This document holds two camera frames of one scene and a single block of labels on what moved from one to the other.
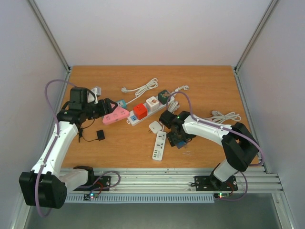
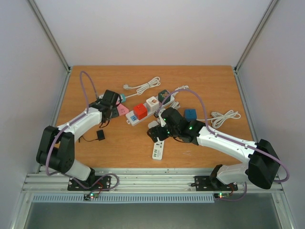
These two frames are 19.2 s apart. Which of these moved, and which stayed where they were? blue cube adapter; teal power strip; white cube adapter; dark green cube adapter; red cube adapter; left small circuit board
Moved: teal power strip; blue cube adapter
Stayed: red cube adapter; white cube adapter; dark green cube adapter; left small circuit board
